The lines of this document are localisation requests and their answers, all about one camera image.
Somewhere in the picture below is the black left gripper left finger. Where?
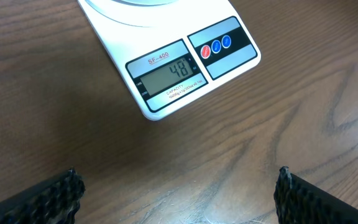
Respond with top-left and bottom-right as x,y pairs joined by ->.
0,169 -> 85,224

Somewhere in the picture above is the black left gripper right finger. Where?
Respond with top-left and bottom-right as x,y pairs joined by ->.
273,166 -> 358,224

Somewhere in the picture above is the white digital kitchen scale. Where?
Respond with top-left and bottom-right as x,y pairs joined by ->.
79,0 -> 262,121

